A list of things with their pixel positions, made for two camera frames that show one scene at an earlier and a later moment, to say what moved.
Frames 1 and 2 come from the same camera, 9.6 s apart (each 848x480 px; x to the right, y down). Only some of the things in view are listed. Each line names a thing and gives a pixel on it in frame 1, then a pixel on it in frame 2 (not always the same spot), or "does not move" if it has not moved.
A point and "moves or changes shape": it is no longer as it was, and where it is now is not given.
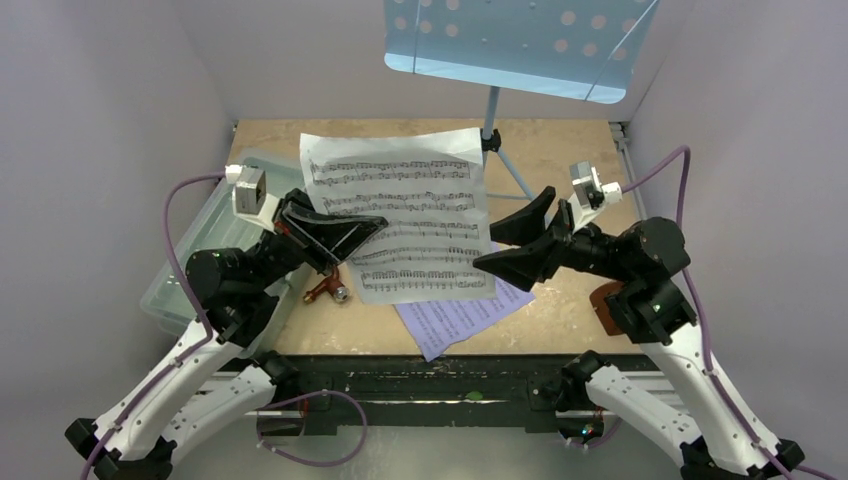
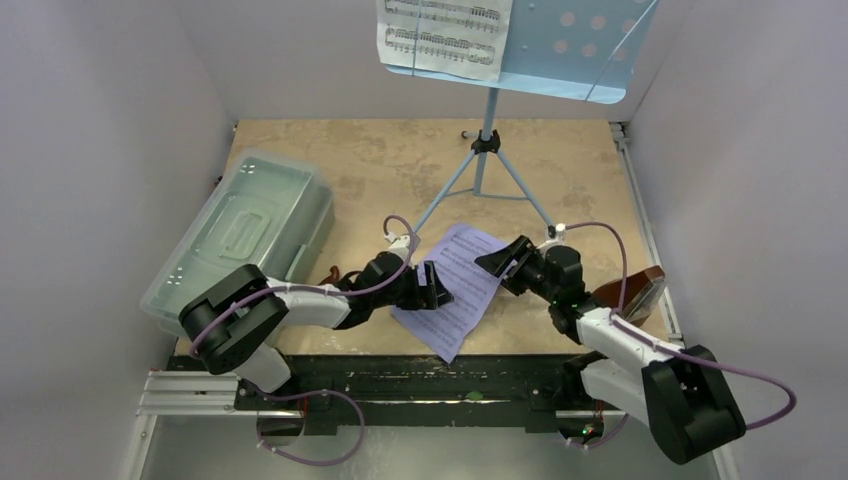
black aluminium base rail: x=427 y=394 does not move
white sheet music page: x=431 y=190 → x=468 y=38
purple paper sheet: x=439 y=327 moves or changes shape
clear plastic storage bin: x=236 y=214 does not move
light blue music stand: x=572 y=49 does not move
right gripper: x=564 y=229 → x=517 y=261
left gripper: x=322 y=238 → x=424 y=297
